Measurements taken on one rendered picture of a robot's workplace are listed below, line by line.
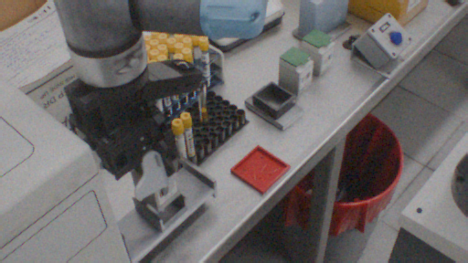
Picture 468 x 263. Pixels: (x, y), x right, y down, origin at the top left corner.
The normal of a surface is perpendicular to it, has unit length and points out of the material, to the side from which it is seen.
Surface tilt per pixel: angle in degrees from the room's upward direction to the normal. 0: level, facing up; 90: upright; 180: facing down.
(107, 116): 90
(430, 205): 4
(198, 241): 0
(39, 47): 1
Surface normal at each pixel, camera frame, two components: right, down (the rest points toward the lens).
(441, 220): -0.09, -0.70
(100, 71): -0.07, 0.75
